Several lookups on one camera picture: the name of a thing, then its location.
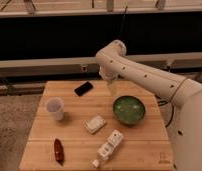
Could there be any green ceramic bowl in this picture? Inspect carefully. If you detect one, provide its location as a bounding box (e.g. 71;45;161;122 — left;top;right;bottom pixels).
113;95;146;126

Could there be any black rectangular eraser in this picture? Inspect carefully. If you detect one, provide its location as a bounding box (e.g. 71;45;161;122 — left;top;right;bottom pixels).
74;81;93;96

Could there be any white ceramic cup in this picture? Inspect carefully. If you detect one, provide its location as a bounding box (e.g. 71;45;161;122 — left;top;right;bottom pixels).
45;97;64;121

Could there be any black hanging cable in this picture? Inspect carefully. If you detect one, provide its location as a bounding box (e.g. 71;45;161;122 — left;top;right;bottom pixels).
117;5;129;42

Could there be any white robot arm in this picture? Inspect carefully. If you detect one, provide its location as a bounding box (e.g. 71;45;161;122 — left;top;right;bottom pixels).
95;40;202;171

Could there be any small white box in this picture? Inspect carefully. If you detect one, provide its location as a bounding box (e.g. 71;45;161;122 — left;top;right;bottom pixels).
85;115;106;134

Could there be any dark red chili pepper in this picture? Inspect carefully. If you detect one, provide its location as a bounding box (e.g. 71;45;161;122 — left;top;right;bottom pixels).
54;139;64;164

